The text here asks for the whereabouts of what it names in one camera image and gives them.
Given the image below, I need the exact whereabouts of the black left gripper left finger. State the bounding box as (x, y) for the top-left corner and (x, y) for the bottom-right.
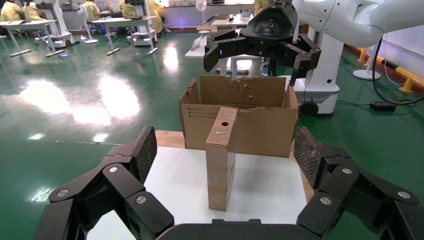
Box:
(33, 125), (175, 240)

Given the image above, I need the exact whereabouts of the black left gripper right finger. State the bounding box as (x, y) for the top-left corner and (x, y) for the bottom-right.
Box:
(293, 125), (424, 240)

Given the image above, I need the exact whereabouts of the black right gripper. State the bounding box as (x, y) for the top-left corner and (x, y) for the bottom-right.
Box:
(202, 1), (322, 88)

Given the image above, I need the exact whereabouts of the big open cardboard box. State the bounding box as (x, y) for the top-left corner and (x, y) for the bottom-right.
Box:
(178, 75), (300, 159)

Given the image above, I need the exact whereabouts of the white table with boxes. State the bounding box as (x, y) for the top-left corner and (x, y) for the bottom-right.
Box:
(205, 14), (254, 30)

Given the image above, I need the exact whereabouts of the person in yellow coat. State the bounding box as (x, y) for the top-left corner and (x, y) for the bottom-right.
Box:
(147, 0), (165, 34)
(254, 0), (269, 16)
(82, 0), (101, 23)
(23, 1), (47, 21)
(0, 0), (26, 23)
(119, 0), (137, 18)

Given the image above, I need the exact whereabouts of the white robot body column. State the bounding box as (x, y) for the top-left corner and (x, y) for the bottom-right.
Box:
(281, 28), (345, 117)

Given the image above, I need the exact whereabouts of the white standing fan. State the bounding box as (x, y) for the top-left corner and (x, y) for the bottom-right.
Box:
(195, 0), (210, 35)

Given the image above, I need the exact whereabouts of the long white counter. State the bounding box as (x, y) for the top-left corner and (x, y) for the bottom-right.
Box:
(163, 2), (256, 29)

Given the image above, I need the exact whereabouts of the black power adapter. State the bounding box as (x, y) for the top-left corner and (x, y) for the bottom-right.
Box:
(369, 100), (397, 113)

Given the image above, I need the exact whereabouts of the white floor stand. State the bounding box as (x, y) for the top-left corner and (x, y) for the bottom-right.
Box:
(352, 44), (382, 81)

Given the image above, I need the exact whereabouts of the white wheeled robot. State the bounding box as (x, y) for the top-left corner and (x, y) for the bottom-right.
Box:
(34, 0), (80, 49)
(130, 0), (158, 47)

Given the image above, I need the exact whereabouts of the yellow black floor barrier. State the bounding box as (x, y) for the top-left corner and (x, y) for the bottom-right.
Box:
(356, 47), (424, 94)

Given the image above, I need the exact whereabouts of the white grey-legged work table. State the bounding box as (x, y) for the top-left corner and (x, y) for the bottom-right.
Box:
(92, 15), (159, 57)
(0, 19), (65, 58)

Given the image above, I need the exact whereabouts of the black hanging power cable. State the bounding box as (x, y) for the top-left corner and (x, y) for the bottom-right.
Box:
(371, 34), (424, 106)

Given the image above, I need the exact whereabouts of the white pedestal stand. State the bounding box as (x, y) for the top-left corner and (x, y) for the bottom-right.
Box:
(76, 6), (99, 45)

